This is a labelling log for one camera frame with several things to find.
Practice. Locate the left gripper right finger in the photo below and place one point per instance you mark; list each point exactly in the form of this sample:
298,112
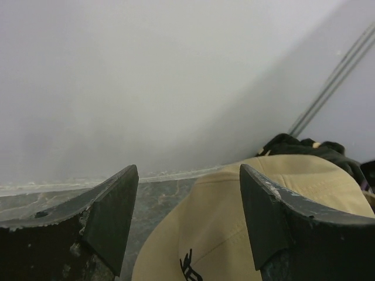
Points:
295,238

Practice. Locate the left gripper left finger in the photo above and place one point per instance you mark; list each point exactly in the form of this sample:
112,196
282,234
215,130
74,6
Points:
84,238

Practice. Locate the tan sport cap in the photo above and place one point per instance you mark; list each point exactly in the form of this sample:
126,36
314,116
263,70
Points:
205,236

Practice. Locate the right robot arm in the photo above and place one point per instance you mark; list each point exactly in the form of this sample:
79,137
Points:
368,171

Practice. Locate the black floral plush blanket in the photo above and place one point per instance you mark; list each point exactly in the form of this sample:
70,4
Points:
285,144

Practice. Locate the right corner aluminium post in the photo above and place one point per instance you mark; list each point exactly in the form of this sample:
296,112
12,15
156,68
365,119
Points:
347,64

